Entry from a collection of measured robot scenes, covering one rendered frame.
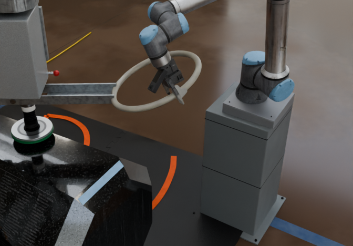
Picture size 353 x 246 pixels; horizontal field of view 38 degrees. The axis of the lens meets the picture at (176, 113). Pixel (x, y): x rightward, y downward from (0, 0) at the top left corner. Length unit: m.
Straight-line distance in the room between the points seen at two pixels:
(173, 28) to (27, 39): 0.67
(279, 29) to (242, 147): 0.79
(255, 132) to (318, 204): 1.02
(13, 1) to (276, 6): 1.20
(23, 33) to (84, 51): 3.16
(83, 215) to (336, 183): 2.12
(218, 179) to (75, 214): 1.13
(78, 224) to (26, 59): 0.80
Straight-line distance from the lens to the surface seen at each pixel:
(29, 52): 2.47
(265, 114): 2.94
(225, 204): 3.39
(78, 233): 2.49
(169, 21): 2.24
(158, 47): 2.22
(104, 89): 2.68
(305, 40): 5.95
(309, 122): 4.56
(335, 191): 3.92
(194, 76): 2.43
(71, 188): 2.50
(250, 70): 2.89
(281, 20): 2.58
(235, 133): 3.01
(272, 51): 2.68
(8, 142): 2.86
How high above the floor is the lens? 2.54
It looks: 34 degrees down
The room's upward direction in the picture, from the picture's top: 1 degrees clockwise
